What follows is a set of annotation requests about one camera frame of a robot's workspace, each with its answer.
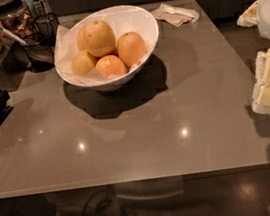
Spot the large top orange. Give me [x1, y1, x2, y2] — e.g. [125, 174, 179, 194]
[83, 19, 116, 58]

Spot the left yellowish orange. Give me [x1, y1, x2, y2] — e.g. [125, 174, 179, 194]
[71, 50, 98, 76]

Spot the right orange in bowl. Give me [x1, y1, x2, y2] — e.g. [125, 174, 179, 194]
[116, 31, 147, 68]

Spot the crumpled paper napkin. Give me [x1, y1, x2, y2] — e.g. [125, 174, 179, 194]
[151, 4, 200, 27]

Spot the steel tray stand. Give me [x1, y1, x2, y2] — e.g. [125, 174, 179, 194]
[0, 43, 30, 91]

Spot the white paper bowl liner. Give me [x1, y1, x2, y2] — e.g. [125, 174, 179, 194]
[48, 3, 159, 91]

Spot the hidden back orange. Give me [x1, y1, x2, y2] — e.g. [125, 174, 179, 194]
[76, 27, 86, 51]

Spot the white ceramic bowl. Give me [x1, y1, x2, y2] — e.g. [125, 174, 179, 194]
[47, 0, 168, 99]

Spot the black wire mesh cup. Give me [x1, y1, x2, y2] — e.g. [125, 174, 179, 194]
[34, 12, 59, 47]

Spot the front centre orange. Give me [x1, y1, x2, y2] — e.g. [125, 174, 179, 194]
[95, 55, 127, 79]

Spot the white utensil handle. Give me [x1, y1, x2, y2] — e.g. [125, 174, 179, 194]
[0, 26, 26, 46]

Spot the dark glass cup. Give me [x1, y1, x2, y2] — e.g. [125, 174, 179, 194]
[23, 32, 55, 72]

